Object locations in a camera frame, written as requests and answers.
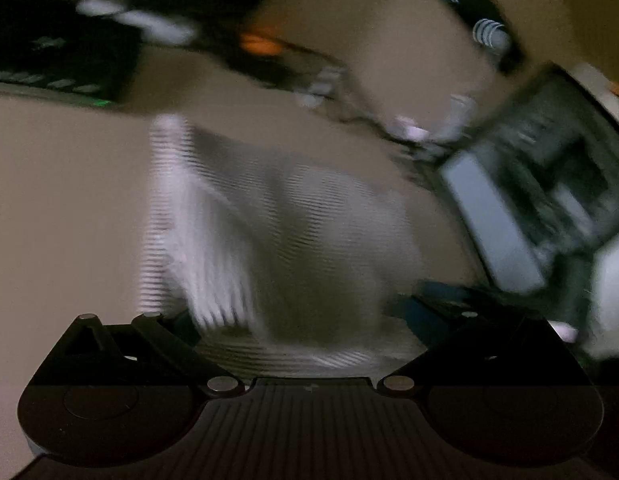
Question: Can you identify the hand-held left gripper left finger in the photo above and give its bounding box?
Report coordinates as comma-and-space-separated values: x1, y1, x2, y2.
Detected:
30, 310, 245, 401

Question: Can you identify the orange toy figure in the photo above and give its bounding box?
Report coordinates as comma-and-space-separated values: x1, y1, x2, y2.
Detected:
238, 30, 285, 57

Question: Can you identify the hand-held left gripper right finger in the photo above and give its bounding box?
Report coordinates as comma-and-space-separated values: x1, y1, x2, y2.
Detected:
379, 295, 590, 401

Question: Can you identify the glass-sided computer case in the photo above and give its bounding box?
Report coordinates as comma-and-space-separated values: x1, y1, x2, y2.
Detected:
437, 62, 619, 321

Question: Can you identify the white power strip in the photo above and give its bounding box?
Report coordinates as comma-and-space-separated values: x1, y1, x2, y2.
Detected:
78, 0, 196, 45

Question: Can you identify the black keyboard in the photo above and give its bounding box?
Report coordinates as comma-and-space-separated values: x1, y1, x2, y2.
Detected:
0, 0, 143, 111

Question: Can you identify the striped beige garment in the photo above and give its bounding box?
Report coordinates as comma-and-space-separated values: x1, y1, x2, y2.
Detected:
138, 114, 433, 378

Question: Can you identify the black cable bundle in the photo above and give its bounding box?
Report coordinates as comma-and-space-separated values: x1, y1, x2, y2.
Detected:
270, 45, 440, 161

